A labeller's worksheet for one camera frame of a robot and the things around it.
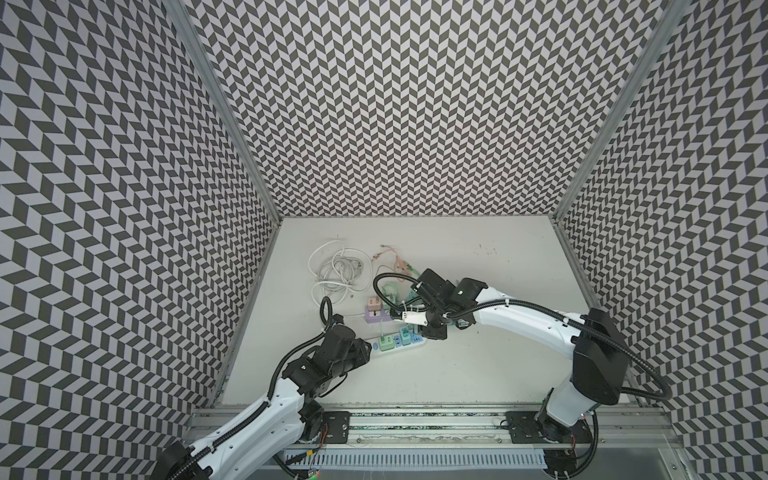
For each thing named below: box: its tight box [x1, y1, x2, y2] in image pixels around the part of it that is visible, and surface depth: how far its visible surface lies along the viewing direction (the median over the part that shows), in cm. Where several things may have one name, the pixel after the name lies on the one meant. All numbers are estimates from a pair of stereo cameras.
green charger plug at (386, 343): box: [379, 335, 395, 352], surface depth 82 cm
